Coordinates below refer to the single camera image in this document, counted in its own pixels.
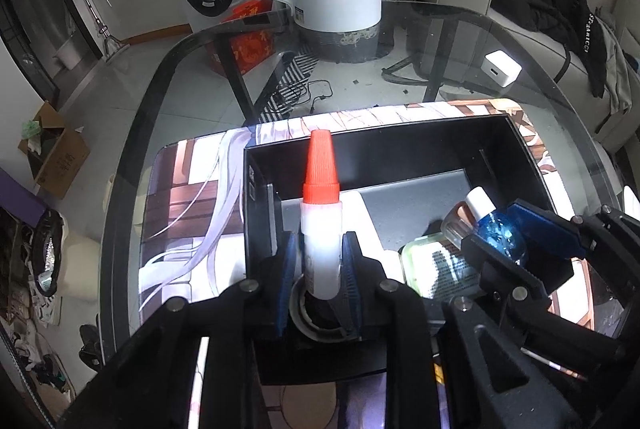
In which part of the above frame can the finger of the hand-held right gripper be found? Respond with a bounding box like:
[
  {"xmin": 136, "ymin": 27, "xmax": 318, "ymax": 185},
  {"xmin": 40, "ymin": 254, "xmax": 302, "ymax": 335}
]
[
  {"xmin": 505, "ymin": 202, "xmax": 640, "ymax": 300},
  {"xmin": 460, "ymin": 234, "xmax": 628, "ymax": 377}
]

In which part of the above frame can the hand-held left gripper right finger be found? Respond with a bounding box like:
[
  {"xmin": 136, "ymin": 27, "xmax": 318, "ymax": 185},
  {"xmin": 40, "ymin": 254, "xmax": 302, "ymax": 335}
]
[{"xmin": 340, "ymin": 231, "xmax": 586, "ymax": 429}]

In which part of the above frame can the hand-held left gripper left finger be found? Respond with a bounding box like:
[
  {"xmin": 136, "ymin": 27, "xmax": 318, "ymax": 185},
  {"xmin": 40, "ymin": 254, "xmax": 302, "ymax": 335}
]
[{"xmin": 55, "ymin": 229, "xmax": 301, "ymax": 429}]

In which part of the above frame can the small blue bottle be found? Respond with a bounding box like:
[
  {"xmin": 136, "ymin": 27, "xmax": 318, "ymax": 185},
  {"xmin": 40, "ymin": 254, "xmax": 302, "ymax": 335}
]
[{"xmin": 465, "ymin": 186, "xmax": 529, "ymax": 263}]

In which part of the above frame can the small clear glass bottle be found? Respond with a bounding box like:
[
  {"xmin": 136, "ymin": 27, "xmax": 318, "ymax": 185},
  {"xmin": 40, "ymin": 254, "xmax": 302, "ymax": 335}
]
[{"xmin": 440, "ymin": 203, "xmax": 481, "ymax": 246}]

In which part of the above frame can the clear green case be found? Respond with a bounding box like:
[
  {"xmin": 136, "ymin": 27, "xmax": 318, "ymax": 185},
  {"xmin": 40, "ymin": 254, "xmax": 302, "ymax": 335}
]
[{"xmin": 400, "ymin": 231, "xmax": 484, "ymax": 300}]

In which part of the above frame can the red-capped white glue bottle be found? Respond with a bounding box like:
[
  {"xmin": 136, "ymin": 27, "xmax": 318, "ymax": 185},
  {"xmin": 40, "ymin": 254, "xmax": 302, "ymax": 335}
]
[{"xmin": 299, "ymin": 129, "xmax": 346, "ymax": 301}]

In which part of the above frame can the black rectangular box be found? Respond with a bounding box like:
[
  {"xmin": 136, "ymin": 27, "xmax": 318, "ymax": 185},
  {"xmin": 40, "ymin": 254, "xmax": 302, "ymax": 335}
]
[{"xmin": 243, "ymin": 113, "xmax": 576, "ymax": 386}]

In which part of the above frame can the printed desk mat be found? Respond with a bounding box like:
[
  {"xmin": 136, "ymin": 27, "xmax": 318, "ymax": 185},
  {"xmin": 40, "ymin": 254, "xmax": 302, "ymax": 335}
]
[{"xmin": 137, "ymin": 98, "xmax": 626, "ymax": 429}]

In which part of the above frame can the white charger cube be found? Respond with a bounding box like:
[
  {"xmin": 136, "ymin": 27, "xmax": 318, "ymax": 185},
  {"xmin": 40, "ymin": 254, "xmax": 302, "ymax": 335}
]
[{"xmin": 484, "ymin": 50, "xmax": 522, "ymax": 87}]

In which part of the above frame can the grey garment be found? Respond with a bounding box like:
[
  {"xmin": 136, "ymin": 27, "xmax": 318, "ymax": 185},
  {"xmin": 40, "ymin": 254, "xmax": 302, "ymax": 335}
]
[{"xmin": 595, "ymin": 16, "xmax": 636, "ymax": 116}]

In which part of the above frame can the striped floor mat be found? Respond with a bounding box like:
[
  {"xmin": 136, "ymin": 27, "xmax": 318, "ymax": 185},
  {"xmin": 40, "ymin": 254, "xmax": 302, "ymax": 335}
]
[{"xmin": 255, "ymin": 51, "xmax": 319, "ymax": 125}]

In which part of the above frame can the black jacket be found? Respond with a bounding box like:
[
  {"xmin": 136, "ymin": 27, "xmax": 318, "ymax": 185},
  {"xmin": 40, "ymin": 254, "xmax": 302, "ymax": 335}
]
[{"xmin": 415, "ymin": 0, "xmax": 609, "ymax": 98}]

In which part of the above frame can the black trash bin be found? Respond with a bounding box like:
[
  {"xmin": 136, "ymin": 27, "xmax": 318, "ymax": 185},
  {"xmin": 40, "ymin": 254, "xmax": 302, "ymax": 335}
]
[{"xmin": 31, "ymin": 209, "xmax": 69, "ymax": 298}]

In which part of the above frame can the red gift box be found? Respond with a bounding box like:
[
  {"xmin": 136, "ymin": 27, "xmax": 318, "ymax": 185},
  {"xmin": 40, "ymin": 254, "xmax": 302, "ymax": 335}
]
[{"xmin": 210, "ymin": 0, "xmax": 281, "ymax": 78}]

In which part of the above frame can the open cardboard box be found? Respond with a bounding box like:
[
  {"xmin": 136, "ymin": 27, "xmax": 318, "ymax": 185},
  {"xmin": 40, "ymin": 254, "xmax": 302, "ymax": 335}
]
[{"xmin": 18, "ymin": 101, "xmax": 91, "ymax": 200}]

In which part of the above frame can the purple yoga mat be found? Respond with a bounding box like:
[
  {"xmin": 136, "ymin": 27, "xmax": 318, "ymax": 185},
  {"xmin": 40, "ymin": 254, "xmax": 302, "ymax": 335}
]
[{"xmin": 0, "ymin": 171, "xmax": 48, "ymax": 226}]

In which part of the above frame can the white bucket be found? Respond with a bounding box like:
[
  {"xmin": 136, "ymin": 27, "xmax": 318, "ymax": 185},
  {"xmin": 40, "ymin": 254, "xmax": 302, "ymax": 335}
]
[{"xmin": 52, "ymin": 40, "xmax": 81, "ymax": 70}]

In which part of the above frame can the flat mop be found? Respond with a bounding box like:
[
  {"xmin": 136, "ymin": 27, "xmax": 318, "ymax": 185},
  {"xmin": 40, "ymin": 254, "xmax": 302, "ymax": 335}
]
[{"xmin": 70, "ymin": 0, "xmax": 124, "ymax": 58}]

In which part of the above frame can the glass door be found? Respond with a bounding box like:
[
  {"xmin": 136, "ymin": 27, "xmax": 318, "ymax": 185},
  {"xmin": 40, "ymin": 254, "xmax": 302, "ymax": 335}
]
[{"xmin": 0, "ymin": 0, "xmax": 108, "ymax": 100}]

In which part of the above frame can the black cable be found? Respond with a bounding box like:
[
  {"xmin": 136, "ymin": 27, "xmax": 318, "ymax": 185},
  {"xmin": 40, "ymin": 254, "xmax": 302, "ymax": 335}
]
[{"xmin": 295, "ymin": 79, "xmax": 334, "ymax": 115}]

